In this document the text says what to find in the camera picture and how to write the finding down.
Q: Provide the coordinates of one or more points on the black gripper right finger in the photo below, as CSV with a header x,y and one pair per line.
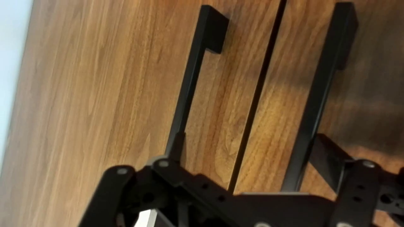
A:
x,y
328,162

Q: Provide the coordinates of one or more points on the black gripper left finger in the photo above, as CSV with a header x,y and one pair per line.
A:
x,y
177,147

